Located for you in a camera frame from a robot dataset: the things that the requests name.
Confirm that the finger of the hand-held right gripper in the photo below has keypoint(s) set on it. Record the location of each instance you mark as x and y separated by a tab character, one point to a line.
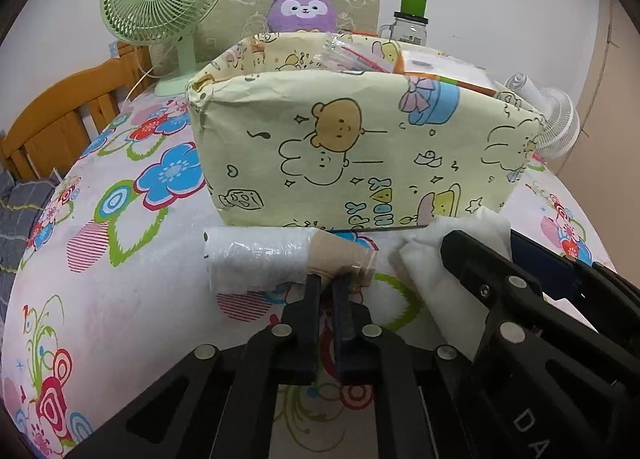
540	254
480	264

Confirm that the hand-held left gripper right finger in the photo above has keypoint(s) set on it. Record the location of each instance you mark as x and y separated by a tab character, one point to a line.
342	311

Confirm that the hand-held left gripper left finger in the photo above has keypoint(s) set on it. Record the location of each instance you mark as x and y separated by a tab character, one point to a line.
310	309

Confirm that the white fluffy cloth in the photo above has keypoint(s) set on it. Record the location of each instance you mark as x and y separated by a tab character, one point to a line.
425	259

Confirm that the plastic-wrapped beige sock roll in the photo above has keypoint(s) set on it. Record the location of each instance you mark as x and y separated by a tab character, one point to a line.
255	259

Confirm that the cartoon print storage box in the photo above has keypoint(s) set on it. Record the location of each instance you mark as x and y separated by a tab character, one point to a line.
350	154

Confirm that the cartoon print tissue pack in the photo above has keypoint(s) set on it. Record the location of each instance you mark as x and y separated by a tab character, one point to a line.
435	66

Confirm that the clear pen packet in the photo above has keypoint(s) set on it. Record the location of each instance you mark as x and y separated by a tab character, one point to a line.
350	56

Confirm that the white standing fan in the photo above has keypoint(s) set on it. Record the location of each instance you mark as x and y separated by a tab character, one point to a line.
560	124

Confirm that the beige door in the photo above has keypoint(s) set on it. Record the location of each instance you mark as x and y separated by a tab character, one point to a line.
620	114

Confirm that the floral tablecloth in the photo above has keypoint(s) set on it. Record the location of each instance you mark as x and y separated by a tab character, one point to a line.
125	249

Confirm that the glass jar with green lid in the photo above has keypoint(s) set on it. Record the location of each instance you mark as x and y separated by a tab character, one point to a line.
412	26

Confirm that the purple plush toy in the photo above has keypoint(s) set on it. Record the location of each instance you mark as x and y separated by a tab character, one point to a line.
300	9

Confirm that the grey plaid pillow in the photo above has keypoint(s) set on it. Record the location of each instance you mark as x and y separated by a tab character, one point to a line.
20	209

